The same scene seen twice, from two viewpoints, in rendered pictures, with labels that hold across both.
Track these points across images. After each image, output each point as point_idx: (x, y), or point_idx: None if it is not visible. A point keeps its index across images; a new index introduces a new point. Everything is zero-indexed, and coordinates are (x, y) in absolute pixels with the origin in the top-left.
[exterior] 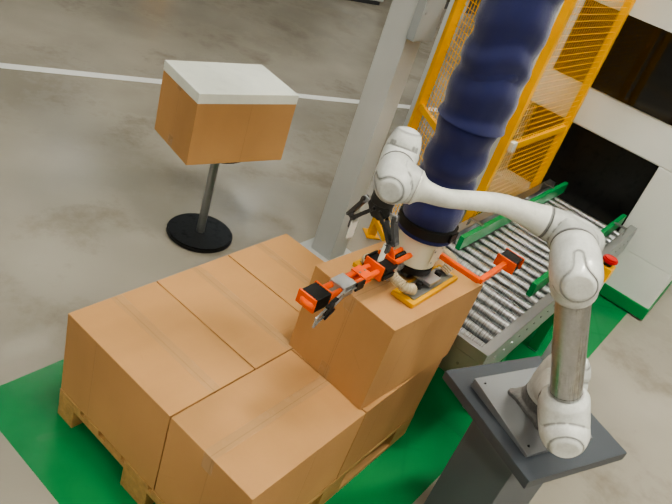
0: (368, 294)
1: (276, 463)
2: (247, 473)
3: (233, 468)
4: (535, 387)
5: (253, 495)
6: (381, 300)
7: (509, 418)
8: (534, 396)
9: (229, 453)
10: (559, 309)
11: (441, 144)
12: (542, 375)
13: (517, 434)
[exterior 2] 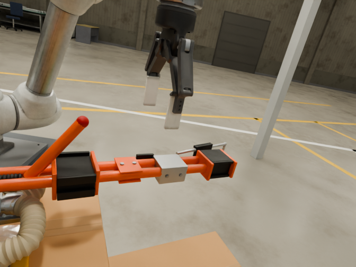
0: (72, 221)
1: (192, 246)
2: (215, 246)
3: (224, 252)
4: (3, 127)
5: (214, 232)
6: (63, 208)
7: (25, 154)
8: (0, 135)
9: (226, 264)
10: (77, 20)
11: None
12: (0, 114)
13: (35, 149)
